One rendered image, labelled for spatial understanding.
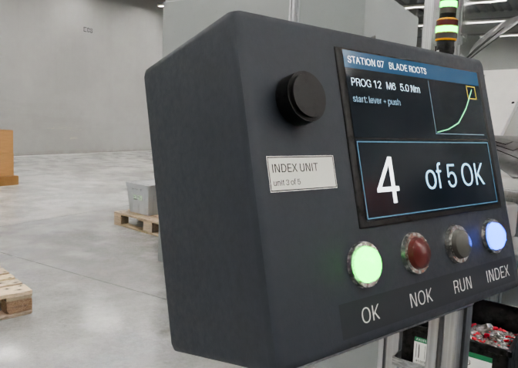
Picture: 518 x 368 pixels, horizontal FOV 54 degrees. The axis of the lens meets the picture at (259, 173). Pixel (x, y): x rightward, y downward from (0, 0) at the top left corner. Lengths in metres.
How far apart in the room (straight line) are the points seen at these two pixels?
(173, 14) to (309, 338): 3.82
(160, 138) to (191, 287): 0.10
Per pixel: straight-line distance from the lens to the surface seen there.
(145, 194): 5.50
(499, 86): 1.55
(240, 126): 0.27
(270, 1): 3.56
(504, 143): 1.06
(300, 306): 0.27
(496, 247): 0.43
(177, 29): 3.99
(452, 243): 0.38
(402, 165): 0.35
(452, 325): 0.54
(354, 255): 0.30
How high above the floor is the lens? 1.20
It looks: 6 degrees down
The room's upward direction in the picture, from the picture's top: 2 degrees clockwise
